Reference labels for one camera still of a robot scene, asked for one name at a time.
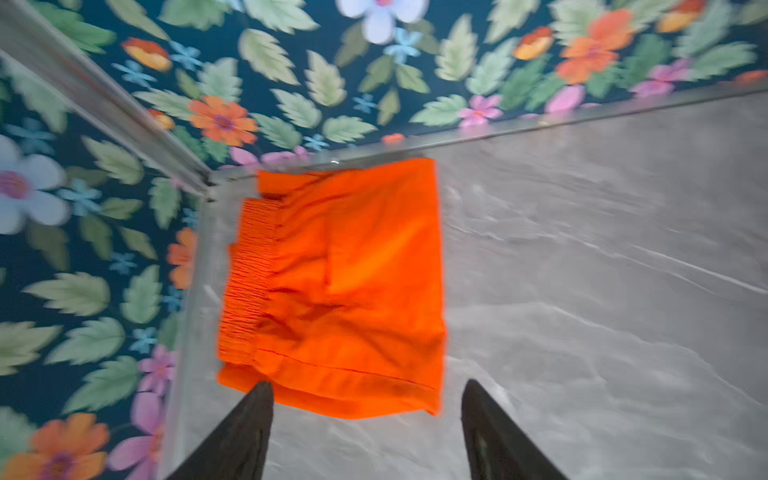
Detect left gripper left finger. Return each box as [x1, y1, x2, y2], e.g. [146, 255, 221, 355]
[168, 382, 275, 480]

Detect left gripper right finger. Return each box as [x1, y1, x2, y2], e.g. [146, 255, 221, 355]
[461, 379, 566, 480]

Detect orange shorts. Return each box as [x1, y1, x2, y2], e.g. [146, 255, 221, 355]
[218, 158, 447, 420]

